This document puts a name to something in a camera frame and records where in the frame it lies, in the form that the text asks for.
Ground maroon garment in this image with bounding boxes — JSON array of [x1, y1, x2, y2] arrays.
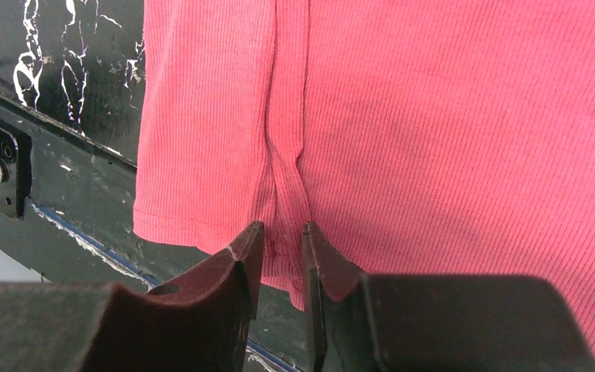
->
[[133, 1, 595, 353]]

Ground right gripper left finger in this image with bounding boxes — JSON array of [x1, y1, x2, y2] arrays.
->
[[80, 222, 264, 371]]

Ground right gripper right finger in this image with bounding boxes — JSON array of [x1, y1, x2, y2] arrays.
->
[[301, 222, 385, 371]]

